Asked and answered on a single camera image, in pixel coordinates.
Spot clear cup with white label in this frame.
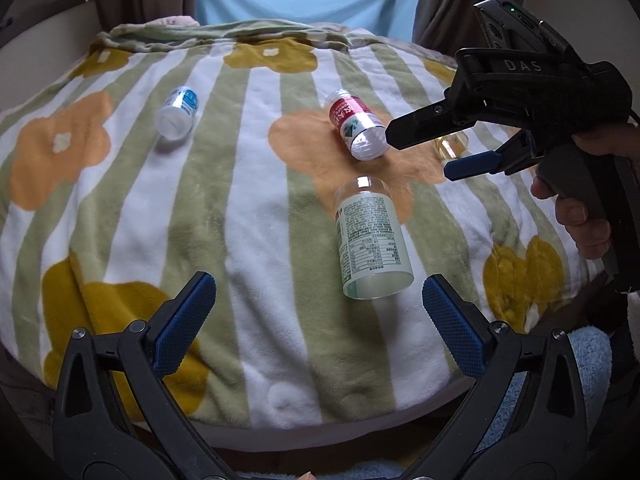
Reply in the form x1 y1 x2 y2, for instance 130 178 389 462
334 176 414 300

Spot yellow transparent cup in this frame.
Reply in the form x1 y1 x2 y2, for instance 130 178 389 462
433 131 469 162

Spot clear cup with red label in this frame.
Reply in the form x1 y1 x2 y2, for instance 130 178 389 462
326 89 388 162

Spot white cup with blue label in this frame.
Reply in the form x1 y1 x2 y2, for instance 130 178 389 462
154 86 198 141

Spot person's right hand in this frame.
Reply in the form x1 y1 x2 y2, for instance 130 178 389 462
529 122 640 261

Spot striped flower pattern blanket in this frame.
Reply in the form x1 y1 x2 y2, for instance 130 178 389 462
1 21 601 440

